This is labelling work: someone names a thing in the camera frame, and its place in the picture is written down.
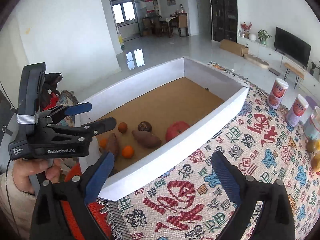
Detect small orange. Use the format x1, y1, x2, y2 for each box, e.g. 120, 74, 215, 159
121, 145, 135, 159
99, 138, 108, 149

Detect sweet potato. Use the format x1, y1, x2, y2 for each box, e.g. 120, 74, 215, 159
105, 133, 119, 159
132, 130, 162, 148

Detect small dark red fruit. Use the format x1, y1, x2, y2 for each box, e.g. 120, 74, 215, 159
118, 122, 128, 134

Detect dark mangosteen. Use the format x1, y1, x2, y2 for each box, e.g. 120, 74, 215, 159
137, 121, 152, 132

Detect red apple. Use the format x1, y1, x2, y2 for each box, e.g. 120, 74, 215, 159
165, 121, 190, 142

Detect person left hand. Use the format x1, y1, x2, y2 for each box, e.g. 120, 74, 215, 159
12, 159, 61, 194

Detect yellow pear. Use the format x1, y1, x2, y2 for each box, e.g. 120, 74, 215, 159
311, 152, 320, 173

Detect white foam box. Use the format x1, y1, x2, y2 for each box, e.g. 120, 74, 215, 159
75, 57, 248, 201

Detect brown kiwi fruit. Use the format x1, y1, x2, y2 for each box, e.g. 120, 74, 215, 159
306, 140, 320, 153

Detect patterned woven tablecloth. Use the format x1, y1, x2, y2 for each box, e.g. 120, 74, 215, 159
96, 61, 320, 240

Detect gold lid clear jar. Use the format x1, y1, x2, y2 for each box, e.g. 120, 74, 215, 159
303, 106, 320, 140

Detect right orange label can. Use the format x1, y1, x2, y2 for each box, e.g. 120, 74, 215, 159
285, 94, 309, 127

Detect orange label can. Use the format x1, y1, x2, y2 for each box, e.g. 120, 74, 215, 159
267, 77, 289, 110
285, 94, 309, 127

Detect left orange label can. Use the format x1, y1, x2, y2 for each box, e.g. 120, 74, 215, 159
267, 77, 289, 110

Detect white tv cabinet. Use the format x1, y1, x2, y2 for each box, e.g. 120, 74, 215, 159
237, 36, 319, 100

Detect small wooden stool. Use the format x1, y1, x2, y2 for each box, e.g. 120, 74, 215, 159
284, 63, 304, 88

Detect cardboard box on floor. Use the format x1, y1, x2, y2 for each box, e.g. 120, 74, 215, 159
220, 39, 249, 57

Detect black television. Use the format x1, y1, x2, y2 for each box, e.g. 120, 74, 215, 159
274, 27, 311, 67

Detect potted green plant left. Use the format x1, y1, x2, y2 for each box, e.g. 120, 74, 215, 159
258, 29, 272, 46

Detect red flower vase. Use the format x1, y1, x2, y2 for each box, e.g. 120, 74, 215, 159
240, 22, 252, 38

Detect black glass cabinet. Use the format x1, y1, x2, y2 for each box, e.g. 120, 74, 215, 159
210, 0, 238, 42

